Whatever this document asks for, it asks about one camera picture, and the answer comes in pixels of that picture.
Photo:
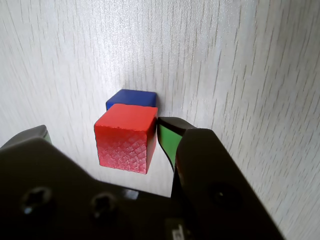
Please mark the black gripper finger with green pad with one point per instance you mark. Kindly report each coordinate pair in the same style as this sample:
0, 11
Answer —
37, 185
212, 170

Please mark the red wooden cube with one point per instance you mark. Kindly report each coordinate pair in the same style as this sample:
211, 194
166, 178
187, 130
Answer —
122, 145

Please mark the blue wooden cube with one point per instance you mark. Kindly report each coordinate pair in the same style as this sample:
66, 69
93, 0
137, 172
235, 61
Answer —
132, 98

